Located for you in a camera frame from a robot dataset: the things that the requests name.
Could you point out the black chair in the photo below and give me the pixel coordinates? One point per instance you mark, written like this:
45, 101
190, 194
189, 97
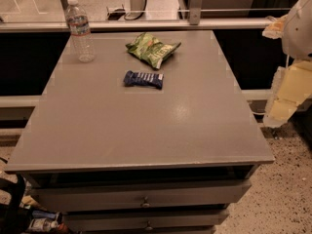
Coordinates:
13, 218

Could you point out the green chip bag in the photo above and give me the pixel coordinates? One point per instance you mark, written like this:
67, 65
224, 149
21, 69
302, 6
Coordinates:
150, 49

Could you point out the clear plastic water bottle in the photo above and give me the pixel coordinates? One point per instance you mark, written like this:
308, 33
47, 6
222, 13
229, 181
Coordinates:
78, 23

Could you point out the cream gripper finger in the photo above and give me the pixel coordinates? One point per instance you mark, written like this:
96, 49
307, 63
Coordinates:
291, 87
275, 28

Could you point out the grey metal post bracket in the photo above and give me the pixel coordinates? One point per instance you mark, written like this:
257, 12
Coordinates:
194, 11

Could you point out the grey drawer cabinet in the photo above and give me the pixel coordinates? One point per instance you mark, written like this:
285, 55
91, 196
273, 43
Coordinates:
89, 129

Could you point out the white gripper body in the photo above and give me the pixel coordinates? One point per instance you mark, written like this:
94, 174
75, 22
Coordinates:
299, 33

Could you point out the blue rxbar blueberry bar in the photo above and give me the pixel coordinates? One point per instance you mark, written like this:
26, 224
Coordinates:
143, 79

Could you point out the upper grey drawer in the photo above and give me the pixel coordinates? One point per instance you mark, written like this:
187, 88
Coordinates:
153, 195

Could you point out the lower grey drawer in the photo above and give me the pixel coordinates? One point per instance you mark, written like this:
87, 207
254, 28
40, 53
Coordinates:
145, 220

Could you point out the grey drawer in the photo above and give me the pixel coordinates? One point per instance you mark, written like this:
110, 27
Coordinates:
145, 220
153, 195

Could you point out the clutter of bottles on floor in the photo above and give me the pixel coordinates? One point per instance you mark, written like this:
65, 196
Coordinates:
41, 220

